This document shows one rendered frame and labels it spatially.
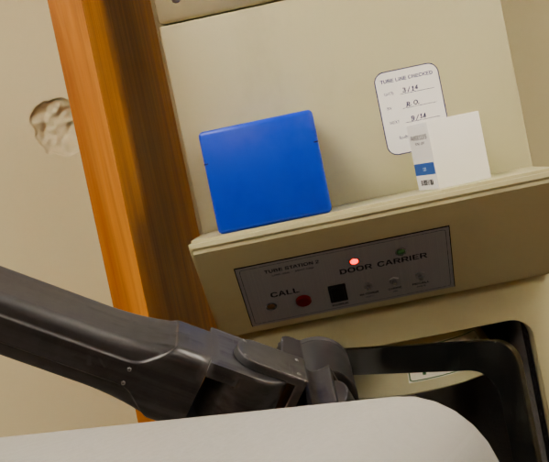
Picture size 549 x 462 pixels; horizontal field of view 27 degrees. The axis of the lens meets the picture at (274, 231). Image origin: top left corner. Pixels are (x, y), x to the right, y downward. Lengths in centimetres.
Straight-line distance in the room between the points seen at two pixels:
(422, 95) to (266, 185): 20
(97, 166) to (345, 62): 26
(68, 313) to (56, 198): 75
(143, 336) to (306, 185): 23
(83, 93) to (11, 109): 56
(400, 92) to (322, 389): 34
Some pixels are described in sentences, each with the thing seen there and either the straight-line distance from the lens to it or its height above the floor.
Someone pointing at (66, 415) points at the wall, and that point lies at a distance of 160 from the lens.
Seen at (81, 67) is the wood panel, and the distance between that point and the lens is 103.
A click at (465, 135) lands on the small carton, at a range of 102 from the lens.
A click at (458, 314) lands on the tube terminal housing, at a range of 111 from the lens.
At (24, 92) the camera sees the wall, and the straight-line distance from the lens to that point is 158.
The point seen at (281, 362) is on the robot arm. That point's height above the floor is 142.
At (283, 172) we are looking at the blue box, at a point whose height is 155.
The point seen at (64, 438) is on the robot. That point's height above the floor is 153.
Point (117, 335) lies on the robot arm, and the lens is 82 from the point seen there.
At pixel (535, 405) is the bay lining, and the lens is 117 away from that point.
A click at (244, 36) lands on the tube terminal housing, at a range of 110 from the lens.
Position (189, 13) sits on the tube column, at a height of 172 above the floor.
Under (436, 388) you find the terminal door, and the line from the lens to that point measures 96.
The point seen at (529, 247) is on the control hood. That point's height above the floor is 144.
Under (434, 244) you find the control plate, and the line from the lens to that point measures 102.
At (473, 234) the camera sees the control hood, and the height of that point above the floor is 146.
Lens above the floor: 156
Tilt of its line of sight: 3 degrees down
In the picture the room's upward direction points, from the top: 12 degrees counter-clockwise
